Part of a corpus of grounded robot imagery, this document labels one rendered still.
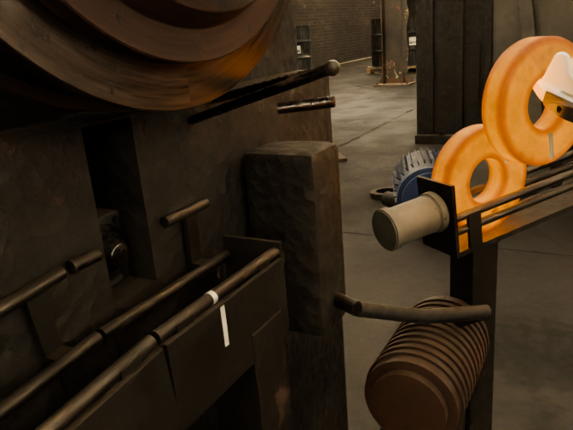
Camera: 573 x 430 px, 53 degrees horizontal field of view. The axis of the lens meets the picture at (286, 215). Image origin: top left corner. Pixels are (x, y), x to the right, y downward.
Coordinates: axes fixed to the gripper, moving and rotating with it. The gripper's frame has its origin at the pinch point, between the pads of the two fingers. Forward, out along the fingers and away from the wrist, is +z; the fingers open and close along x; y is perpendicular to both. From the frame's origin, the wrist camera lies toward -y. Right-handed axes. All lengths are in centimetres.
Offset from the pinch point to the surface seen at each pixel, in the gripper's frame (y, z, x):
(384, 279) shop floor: -114, 88, -56
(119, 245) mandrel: -9, 1, 52
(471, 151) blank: -10.8, 5.3, 3.2
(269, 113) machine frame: -5.9, 17.4, 28.4
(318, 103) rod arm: 5.3, -6.4, 35.3
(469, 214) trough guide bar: -18.0, 0.9, 5.5
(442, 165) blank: -12.6, 6.2, 7.0
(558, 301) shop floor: -101, 41, -92
